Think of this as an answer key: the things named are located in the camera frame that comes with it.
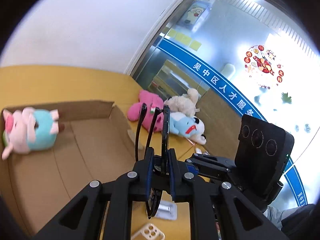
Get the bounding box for beige dog plush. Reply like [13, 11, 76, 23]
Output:
[164, 87, 201, 118]

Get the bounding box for pink bear plush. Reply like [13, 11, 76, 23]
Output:
[127, 89, 166, 134]

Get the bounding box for dark cloth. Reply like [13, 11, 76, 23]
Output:
[281, 203, 319, 239]

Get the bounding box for brown cardboard box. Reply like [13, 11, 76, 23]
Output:
[0, 101, 145, 238]

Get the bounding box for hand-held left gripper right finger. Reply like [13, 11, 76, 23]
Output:
[168, 148, 290, 240]

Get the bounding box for row of yellow sticky notes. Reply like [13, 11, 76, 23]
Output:
[167, 29, 202, 51]

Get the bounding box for metal door frame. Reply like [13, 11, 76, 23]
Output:
[129, 0, 220, 78]

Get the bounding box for blue window banner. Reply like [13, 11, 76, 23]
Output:
[157, 38, 308, 207]

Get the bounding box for black sunglasses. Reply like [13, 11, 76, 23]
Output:
[134, 102, 172, 220]

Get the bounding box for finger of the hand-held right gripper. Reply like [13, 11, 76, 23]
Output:
[191, 153, 237, 168]
[184, 164, 244, 191]

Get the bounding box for yellow desktop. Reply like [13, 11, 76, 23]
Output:
[0, 65, 264, 240]

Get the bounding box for red round window sticker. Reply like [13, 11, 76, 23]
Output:
[244, 44, 285, 91]

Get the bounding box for beige clear phone case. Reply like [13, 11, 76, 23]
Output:
[131, 223, 166, 240]

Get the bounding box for pink and teal pig plush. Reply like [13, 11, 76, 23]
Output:
[1, 106, 66, 160]

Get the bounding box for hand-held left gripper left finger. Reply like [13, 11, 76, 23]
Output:
[32, 147, 155, 240]

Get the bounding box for blue and white plush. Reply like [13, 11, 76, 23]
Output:
[169, 111, 208, 145]

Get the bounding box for cartoon pig poster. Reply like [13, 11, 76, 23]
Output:
[183, 1, 213, 26]

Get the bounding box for clear plastic blister pack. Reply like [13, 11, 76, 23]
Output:
[155, 199, 177, 221]

